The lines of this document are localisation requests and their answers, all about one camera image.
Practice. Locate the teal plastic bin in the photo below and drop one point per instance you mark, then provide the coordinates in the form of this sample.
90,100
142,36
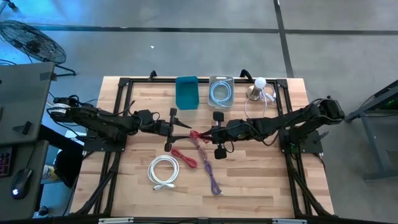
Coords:
186,93

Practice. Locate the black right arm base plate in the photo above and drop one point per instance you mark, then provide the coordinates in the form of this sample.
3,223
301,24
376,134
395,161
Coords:
311,146

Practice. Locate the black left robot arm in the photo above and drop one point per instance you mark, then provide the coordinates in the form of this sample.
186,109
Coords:
102,121

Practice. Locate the black computer mouse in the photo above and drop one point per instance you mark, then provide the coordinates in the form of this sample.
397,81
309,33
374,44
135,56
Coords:
21,183

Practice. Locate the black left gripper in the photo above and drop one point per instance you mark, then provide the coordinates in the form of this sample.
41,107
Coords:
170,130

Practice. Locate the black floor fan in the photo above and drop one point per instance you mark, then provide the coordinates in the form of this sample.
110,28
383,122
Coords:
31,43

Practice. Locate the bulb lamp with brass stand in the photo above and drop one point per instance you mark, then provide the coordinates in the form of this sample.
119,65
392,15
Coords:
260,82

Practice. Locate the grey metal desk frame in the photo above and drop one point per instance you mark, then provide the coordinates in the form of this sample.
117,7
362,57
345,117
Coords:
368,146

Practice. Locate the yellow white bottle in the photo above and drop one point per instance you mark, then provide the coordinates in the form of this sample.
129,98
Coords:
49,172

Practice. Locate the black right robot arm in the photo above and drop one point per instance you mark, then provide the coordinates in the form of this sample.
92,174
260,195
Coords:
280,121

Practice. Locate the black aluminium table frame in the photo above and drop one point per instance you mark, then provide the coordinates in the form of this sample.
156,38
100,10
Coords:
149,80

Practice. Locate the black bracket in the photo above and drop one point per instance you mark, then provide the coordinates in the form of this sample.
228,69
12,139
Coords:
22,127

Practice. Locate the black chair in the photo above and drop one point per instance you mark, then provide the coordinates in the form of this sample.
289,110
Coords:
68,168

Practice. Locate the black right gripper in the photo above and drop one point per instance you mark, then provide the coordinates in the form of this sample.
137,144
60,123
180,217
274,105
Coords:
224,133

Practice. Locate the black clamp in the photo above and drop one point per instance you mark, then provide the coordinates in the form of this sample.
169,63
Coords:
152,74
245,73

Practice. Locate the grey plastic bin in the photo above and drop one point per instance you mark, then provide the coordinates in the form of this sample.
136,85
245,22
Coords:
221,109

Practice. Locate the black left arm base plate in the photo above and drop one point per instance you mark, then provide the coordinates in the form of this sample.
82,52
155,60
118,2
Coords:
93,144

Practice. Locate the black keyboard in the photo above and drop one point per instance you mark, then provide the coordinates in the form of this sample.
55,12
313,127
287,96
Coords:
4,161

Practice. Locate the black tripod leg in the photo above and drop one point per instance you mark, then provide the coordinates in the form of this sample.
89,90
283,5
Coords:
9,4

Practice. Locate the grey desk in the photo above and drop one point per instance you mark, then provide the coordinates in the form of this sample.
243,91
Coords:
21,99

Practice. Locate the grey metal bracket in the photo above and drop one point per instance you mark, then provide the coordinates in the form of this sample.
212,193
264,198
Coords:
289,221
115,220

